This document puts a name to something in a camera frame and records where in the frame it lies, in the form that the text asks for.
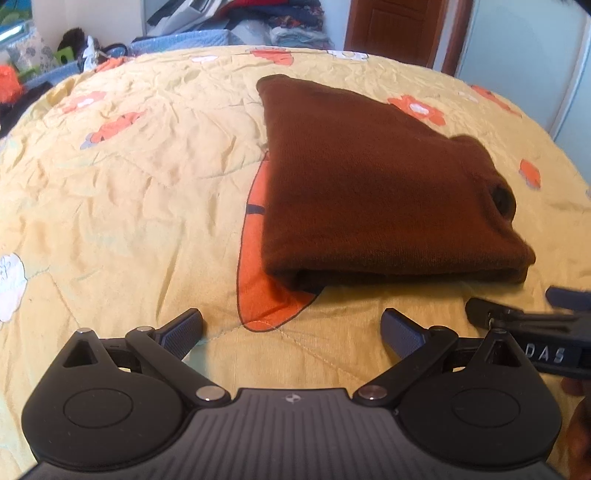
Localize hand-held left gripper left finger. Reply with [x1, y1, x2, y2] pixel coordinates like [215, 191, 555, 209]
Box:
[60, 308, 232, 408]

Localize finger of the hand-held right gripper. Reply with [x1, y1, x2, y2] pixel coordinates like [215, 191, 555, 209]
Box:
[465, 298, 509, 330]
[546, 286, 591, 312]

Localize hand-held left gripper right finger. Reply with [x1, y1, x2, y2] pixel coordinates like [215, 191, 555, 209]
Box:
[353, 307, 525, 408]

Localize brown knit sweater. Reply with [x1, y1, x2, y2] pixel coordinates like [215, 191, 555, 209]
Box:
[256, 75, 536, 294]

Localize person's right forearm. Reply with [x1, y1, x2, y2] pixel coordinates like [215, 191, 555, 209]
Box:
[567, 401, 591, 480]

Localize pile of clothes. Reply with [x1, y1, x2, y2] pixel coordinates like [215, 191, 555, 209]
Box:
[147, 0, 333, 49]

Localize person's right hand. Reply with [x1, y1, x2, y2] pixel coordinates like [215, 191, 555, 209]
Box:
[560, 376, 591, 398]

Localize yellow floral quilt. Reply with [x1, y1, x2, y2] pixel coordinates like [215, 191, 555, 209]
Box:
[0, 44, 591, 480]

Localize dark cloth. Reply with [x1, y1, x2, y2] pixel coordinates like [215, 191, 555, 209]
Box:
[0, 82, 54, 139]

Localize blue quilted blanket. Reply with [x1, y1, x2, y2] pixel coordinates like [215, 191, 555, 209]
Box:
[28, 30, 241, 88]

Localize white crumpled bag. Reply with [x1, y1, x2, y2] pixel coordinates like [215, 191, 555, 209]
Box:
[81, 38, 101, 72]

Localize brown wooden door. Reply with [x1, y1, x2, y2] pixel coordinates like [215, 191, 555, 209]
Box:
[344, 0, 474, 75]

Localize orange cloth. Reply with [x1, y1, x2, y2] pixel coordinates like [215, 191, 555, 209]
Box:
[0, 65, 24, 104]

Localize black furry bag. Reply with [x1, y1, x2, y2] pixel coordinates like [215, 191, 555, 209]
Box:
[58, 28, 88, 54]

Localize grey floral pillow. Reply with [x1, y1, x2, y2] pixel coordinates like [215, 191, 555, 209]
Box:
[14, 34, 61, 75]

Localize lotus wall poster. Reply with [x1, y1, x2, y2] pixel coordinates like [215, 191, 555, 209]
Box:
[0, 0, 33, 51]

